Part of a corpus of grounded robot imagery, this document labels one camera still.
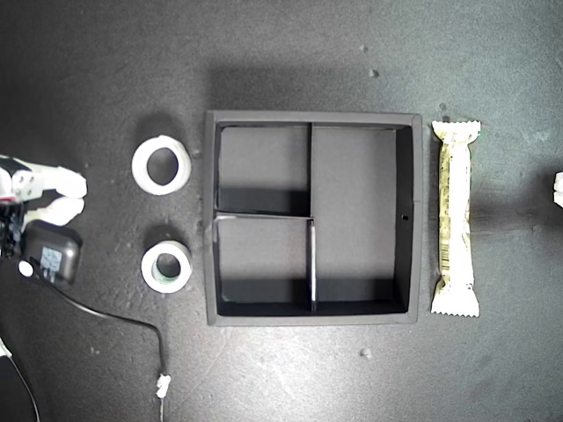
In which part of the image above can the black compartment tray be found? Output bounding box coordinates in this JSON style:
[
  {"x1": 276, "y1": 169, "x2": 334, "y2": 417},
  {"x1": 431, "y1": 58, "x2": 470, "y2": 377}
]
[{"x1": 204, "y1": 109, "x2": 424, "y2": 327}]

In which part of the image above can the large white tape roll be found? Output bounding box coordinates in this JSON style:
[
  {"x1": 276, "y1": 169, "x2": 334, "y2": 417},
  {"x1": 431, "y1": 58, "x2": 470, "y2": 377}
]
[{"x1": 130, "y1": 135, "x2": 193, "y2": 196}]

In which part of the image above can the black camera cable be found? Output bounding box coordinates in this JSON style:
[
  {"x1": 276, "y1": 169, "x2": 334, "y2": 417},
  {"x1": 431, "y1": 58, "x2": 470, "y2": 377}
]
[{"x1": 26, "y1": 257, "x2": 171, "y2": 422}]

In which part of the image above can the cream snack bar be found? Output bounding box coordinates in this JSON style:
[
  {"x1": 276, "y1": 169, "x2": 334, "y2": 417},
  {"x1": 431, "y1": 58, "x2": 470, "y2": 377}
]
[{"x1": 429, "y1": 119, "x2": 482, "y2": 317}]

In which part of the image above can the small white tape roll green core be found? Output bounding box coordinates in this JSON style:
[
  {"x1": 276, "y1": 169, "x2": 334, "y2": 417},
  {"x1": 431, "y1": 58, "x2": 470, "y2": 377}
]
[{"x1": 140, "y1": 239, "x2": 194, "y2": 295}]

